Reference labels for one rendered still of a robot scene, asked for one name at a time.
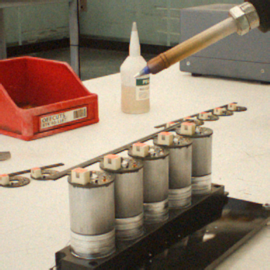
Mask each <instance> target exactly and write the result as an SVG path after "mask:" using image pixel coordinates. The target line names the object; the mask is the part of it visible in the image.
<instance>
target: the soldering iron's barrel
mask: <svg viewBox="0 0 270 270"><path fill-rule="evenodd" d="M228 17H229V18H228V19H226V20H224V21H222V22H220V23H219V24H217V25H215V26H214V27H211V28H209V29H207V30H205V31H203V32H201V33H200V34H198V35H196V36H194V37H192V38H191V39H189V40H187V41H185V42H184V43H182V44H179V45H177V46H175V47H173V48H172V49H170V50H168V51H166V52H164V53H161V54H160V55H159V56H157V57H155V58H154V59H152V60H149V61H148V62H147V63H146V65H147V66H148V67H149V69H150V71H151V74H152V75H156V74H157V73H159V72H162V71H163V70H165V69H168V68H169V67H170V66H172V65H173V64H175V63H178V62H179V61H181V60H184V59H185V58H187V57H189V56H191V55H193V54H194V53H197V52H199V51H200V50H201V49H203V48H205V47H207V46H209V45H210V44H214V43H216V42H217V41H219V40H220V39H223V38H224V37H226V36H228V35H230V34H232V33H233V32H235V31H236V32H237V33H238V35H240V36H242V35H244V34H245V33H247V32H249V30H251V29H253V28H256V27H258V26H260V19H259V15H258V13H257V11H256V10H255V7H254V6H253V5H252V4H251V3H250V2H249V1H246V2H245V3H243V4H241V5H239V6H236V7H234V8H232V9H231V10H230V11H229V16H228Z"/></svg>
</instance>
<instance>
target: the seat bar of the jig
mask: <svg viewBox="0 0 270 270"><path fill-rule="evenodd" d="M224 191H225V186H223V185H219V184H214V183H212V192H211V193H208V194H206V195H198V196H191V204H190V205H189V206H188V207H185V208H181V209H169V219H168V220H166V221H163V222H160V223H156V224H143V235H142V236H139V237H138V238H135V239H131V240H115V248H116V251H115V252H114V253H113V254H111V255H109V256H107V257H104V258H99V259H83V258H79V257H76V256H74V255H73V254H72V253H71V244H70V245H69V246H67V247H64V248H63V249H62V250H59V251H57V252H55V256H56V266H57V265H60V266H61V269H62V270H119V269H121V268H122V267H123V266H126V265H127V264H128V263H130V262H132V261H133V260H135V259H136V258H137V257H138V256H139V255H141V254H143V253H144V252H145V251H148V250H149V249H151V248H153V246H155V245H157V244H158V243H159V242H161V241H162V240H164V239H165V238H167V237H168V236H169V235H172V234H173V233H175V232H176V231H178V230H179V229H181V228H182V227H184V226H185V225H186V224H187V223H189V222H190V221H192V220H194V219H196V218H198V217H199V216H200V215H201V214H203V213H204V212H206V211H208V210H209V209H210V208H212V207H214V206H215V205H216V204H217V203H220V202H221V201H223V200H224Z"/></svg>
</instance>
